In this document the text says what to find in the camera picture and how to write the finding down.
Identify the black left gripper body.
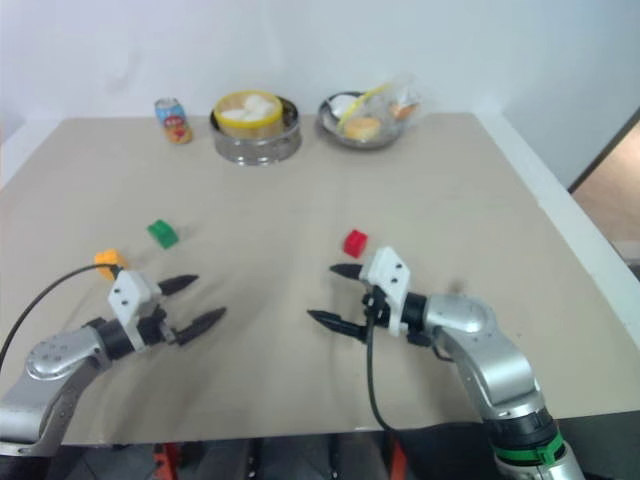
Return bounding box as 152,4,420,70
137,305,180,347

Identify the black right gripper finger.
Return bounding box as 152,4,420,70
306,309,370,344
328,262,364,283

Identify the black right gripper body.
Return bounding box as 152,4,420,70
360,281,393,331

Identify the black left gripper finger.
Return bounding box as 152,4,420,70
157,273,201,298
173,306,228,347

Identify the red block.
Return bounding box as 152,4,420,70
342,229,369,259

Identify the green block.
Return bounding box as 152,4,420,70
146,218,180,250

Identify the yellow block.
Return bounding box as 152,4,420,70
94,248,131,283

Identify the orange red machine part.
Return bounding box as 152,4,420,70
151,441,182,480
388,439,410,480

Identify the steel bowl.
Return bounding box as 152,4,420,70
315,90,417,151

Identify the round yellow cake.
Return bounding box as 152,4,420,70
344,117,382,143

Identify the round steel steamer pot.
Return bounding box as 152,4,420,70
208,94,304,168

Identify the printed drink can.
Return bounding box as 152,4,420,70
153,96,195,146

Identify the yellow strip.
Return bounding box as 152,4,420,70
336,82,395,134

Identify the yellow steamer basket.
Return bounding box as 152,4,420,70
213,89,285,141

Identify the clear plastic bag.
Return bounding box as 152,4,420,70
335,73,432,142

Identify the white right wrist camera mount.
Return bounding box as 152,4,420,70
359,245,413,337

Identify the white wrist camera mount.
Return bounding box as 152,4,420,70
107,269,164,352
359,245,413,337

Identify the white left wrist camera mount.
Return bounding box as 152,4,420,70
107,269,164,352

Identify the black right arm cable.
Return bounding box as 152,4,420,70
362,294,397,432

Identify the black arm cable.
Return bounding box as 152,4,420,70
362,294,397,432
0,263,123,359

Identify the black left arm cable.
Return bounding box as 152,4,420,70
0,263,123,359

